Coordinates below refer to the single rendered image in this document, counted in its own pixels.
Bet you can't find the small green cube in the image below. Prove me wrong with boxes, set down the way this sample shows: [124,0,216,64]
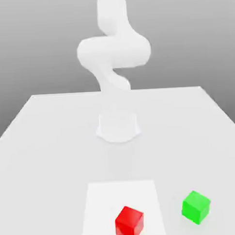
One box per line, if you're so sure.
[180,189,213,226]

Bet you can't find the small red cube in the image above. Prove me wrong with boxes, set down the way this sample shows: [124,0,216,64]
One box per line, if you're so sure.
[114,204,145,235]

